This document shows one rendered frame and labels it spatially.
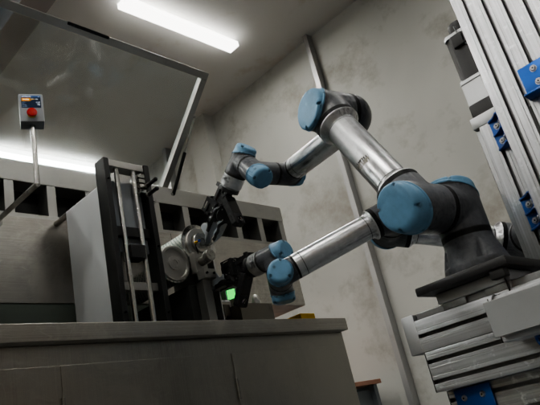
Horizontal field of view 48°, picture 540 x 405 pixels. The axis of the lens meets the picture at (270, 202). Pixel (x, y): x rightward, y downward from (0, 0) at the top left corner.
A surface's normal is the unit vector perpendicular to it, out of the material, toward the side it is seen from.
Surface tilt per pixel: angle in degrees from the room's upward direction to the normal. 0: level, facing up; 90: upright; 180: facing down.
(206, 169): 90
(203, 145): 90
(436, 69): 90
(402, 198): 97
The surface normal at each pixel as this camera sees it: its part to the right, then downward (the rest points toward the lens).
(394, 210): -0.77, 0.05
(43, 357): 0.69, -0.40
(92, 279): -0.69, -0.13
